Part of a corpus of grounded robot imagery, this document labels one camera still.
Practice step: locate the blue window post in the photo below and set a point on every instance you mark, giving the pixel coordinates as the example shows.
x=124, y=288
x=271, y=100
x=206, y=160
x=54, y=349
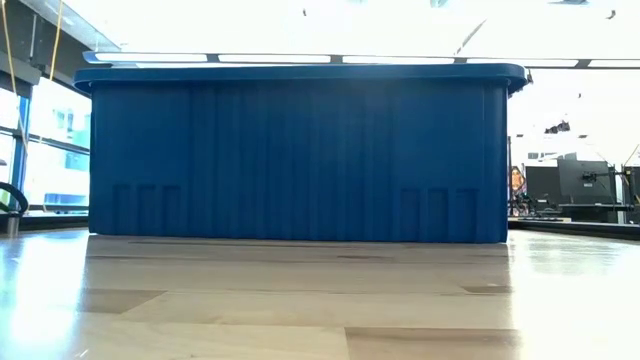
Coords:
x=20, y=150

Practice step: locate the linear ceiling light panel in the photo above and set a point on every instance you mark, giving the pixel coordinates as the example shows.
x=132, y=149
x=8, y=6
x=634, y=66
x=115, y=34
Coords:
x=615, y=63
x=397, y=59
x=275, y=58
x=525, y=62
x=150, y=57

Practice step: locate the red yellow machine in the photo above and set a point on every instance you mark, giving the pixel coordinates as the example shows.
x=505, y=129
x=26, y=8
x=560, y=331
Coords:
x=516, y=182

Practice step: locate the black aluminium frame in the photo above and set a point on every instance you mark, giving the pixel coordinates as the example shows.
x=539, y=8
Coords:
x=50, y=223

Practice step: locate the blue plastic bin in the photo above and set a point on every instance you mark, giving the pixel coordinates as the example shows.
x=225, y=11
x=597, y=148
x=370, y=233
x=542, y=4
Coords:
x=300, y=160

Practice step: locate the silver metal post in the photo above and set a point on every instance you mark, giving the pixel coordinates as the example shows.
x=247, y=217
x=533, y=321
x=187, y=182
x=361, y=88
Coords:
x=13, y=225

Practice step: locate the small black computer monitor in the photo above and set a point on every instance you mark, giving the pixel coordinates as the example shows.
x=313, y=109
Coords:
x=541, y=185

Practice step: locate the black ceiling-mounted device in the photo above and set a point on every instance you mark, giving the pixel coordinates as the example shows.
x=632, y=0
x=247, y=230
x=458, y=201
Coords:
x=557, y=128

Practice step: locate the dark overhead beam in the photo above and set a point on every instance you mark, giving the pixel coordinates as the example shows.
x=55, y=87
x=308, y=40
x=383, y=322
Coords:
x=30, y=40

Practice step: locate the black background desk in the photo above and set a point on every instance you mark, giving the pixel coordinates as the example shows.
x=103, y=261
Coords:
x=595, y=212

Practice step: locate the large black computer monitor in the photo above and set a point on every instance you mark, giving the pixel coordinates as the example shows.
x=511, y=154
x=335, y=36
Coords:
x=582, y=187

